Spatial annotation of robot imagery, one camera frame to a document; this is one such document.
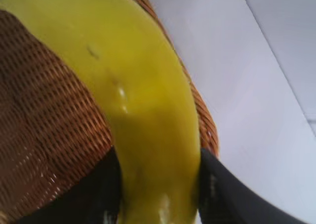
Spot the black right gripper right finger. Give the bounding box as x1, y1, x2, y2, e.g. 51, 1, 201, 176
197, 147, 304, 224

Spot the yellow banana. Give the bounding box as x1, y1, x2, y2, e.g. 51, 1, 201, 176
0, 0, 201, 224

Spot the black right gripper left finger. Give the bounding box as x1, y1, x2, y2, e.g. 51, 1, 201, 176
15, 146, 123, 224

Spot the brown woven wicker basket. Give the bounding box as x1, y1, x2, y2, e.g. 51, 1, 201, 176
0, 0, 220, 224

